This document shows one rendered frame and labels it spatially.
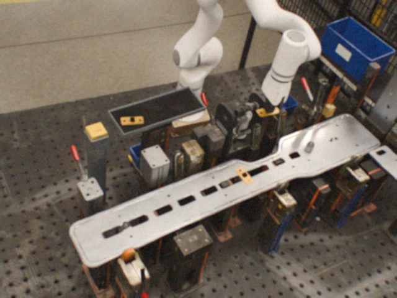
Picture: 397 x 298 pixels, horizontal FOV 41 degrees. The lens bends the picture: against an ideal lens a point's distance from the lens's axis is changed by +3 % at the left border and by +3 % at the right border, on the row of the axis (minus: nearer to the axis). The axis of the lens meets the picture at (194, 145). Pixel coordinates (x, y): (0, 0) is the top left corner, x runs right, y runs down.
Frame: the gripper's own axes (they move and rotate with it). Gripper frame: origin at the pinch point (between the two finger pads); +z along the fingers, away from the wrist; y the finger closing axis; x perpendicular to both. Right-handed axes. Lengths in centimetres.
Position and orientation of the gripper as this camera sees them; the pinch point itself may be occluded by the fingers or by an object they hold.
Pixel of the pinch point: (269, 106)
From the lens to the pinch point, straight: 193.4
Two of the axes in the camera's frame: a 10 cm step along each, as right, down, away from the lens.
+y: 4.2, 7.2, -5.5
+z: -1.6, 6.6, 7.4
